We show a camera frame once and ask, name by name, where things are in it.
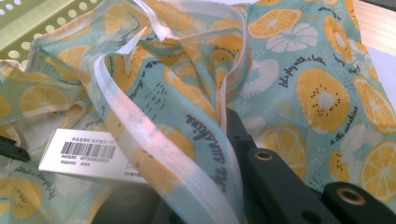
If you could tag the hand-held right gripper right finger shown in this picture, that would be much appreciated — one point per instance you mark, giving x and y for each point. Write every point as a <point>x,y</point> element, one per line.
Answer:
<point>280,189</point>

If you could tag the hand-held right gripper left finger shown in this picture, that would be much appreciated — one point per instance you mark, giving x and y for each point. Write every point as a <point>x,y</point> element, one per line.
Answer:
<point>169,216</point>

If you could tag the tall green white medicine box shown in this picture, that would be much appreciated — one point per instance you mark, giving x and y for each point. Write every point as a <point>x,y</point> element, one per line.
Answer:
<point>77,165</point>

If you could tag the orange slice print bag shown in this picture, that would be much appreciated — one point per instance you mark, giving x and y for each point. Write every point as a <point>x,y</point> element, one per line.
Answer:
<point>311,62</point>

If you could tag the cream perforated plastic basket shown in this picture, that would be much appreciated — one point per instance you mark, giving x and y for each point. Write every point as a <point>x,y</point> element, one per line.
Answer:
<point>37,15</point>

